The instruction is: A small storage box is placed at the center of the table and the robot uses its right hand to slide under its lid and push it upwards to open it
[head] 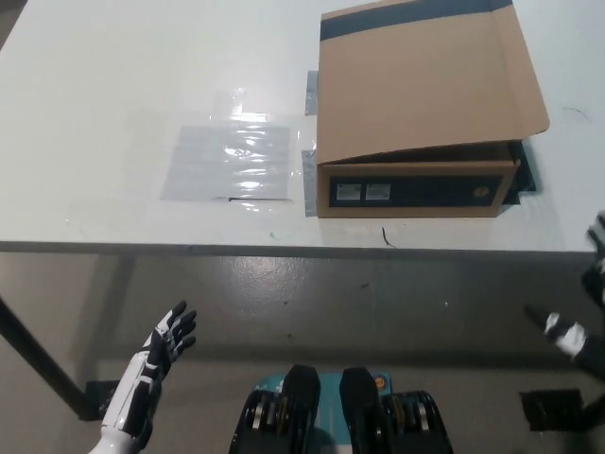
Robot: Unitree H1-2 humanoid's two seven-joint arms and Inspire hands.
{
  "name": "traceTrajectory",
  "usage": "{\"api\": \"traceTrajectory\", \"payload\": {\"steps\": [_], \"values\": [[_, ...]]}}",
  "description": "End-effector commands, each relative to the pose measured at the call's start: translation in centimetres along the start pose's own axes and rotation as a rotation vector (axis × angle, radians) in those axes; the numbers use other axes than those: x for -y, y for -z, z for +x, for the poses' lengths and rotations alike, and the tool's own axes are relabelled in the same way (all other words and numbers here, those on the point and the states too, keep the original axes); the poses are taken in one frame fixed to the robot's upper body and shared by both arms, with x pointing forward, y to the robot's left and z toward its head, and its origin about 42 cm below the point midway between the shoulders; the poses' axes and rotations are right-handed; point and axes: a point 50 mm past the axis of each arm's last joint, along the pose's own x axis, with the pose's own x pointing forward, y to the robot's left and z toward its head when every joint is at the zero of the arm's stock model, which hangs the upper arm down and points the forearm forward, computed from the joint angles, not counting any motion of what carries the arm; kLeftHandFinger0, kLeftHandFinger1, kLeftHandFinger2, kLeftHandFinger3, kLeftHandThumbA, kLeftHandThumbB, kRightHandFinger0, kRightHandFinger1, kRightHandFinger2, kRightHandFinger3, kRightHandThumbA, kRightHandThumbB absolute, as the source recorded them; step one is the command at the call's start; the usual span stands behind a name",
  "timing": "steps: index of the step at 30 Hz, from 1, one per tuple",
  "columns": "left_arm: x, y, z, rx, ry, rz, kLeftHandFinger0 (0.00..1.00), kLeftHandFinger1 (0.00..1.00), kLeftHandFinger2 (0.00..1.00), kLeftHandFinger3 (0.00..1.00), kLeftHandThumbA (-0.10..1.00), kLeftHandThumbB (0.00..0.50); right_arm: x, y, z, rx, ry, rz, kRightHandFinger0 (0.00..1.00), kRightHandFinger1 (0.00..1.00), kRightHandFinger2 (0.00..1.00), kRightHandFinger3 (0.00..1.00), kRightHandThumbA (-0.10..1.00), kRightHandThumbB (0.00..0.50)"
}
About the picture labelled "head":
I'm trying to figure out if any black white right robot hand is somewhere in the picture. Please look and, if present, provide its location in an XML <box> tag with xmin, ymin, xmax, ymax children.
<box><xmin>524</xmin><ymin>210</ymin><xmax>605</xmax><ymax>375</ymax></box>

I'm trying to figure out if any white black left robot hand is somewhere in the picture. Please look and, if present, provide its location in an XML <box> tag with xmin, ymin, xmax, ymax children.
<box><xmin>100</xmin><ymin>300</ymin><xmax>199</xmax><ymax>439</ymax></box>

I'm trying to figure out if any brown cardboard storage box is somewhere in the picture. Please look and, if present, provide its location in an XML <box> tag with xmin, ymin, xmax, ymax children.
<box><xmin>314</xmin><ymin>0</ymin><xmax>552</xmax><ymax>219</ymax></box>

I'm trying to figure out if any black teal robot body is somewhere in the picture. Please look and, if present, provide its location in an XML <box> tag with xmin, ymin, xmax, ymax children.
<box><xmin>229</xmin><ymin>362</ymin><xmax>446</xmax><ymax>454</ymax></box>

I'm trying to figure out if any black floor tape patch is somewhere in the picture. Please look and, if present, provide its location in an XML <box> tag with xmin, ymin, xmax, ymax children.
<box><xmin>518</xmin><ymin>388</ymin><xmax>585</xmax><ymax>432</ymax></box>
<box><xmin>80</xmin><ymin>377</ymin><xmax>120</xmax><ymax>422</ymax></box>

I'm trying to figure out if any black table leg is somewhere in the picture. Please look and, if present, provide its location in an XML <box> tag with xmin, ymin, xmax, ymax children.
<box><xmin>0</xmin><ymin>293</ymin><xmax>95</xmax><ymax>422</ymax></box>

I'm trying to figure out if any clear plastic sheet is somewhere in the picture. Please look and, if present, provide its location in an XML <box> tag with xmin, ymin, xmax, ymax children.
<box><xmin>159</xmin><ymin>123</ymin><xmax>297</xmax><ymax>205</ymax></box>

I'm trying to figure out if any grey tape strip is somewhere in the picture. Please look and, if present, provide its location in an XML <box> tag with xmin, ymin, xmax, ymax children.
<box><xmin>304</xmin><ymin>70</ymin><xmax>322</xmax><ymax>115</ymax></box>
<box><xmin>300</xmin><ymin>148</ymin><xmax>320</xmax><ymax>218</ymax></box>

